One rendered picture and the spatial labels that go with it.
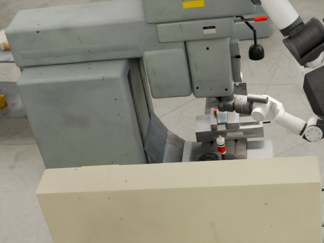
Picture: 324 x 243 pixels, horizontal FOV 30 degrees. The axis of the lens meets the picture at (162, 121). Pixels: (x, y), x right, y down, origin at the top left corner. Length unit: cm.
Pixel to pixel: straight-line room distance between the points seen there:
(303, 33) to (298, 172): 147
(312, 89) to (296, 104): 262
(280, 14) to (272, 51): 348
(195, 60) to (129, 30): 32
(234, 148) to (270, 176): 225
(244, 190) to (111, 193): 19
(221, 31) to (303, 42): 44
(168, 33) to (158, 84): 27
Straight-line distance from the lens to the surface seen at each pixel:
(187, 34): 262
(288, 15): 228
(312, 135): 280
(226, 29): 260
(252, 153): 320
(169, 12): 257
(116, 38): 269
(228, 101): 288
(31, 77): 280
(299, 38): 231
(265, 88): 523
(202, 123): 320
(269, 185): 86
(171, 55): 268
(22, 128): 537
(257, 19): 259
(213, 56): 269
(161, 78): 275
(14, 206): 460
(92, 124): 282
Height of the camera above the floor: 288
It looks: 35 degrees down
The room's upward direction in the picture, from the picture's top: 11 degrees counter-clockwise
